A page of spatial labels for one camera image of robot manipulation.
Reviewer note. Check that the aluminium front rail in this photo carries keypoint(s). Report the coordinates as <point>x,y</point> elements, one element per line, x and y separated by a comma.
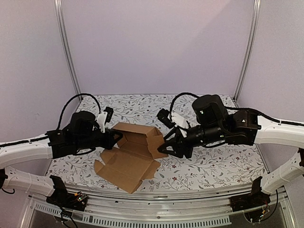
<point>202,208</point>

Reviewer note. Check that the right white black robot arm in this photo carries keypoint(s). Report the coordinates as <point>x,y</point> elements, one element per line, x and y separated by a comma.
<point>246,126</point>

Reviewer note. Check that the left aluminium frame post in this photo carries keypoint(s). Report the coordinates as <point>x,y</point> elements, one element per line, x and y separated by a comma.
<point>65,45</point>

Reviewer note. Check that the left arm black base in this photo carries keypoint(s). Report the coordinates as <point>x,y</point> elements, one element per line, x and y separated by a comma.
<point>62,198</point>

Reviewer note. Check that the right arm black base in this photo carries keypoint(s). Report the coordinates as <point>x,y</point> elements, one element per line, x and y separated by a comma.
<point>254,198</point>

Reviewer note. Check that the right aluminium frame post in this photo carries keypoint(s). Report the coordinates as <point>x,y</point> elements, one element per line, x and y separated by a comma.
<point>248,52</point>

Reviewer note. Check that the aluminium frame post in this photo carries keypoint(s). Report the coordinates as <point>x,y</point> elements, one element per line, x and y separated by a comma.
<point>248,52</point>
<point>65,45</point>

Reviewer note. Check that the brown cardboard box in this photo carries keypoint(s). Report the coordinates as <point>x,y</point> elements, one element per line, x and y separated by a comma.
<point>135,161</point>

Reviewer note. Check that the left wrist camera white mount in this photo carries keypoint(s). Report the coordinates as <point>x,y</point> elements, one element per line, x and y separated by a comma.
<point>104,117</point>

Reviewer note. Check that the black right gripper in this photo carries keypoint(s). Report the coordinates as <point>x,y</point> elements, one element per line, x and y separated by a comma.
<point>180,141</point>

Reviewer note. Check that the floral patterned table mat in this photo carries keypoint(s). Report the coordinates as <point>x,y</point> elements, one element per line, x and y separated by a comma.
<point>223,166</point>

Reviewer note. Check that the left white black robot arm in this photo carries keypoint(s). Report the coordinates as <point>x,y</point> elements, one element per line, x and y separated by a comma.
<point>82,135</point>

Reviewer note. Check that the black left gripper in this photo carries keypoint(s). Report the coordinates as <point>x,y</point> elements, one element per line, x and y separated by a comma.
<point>109,142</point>

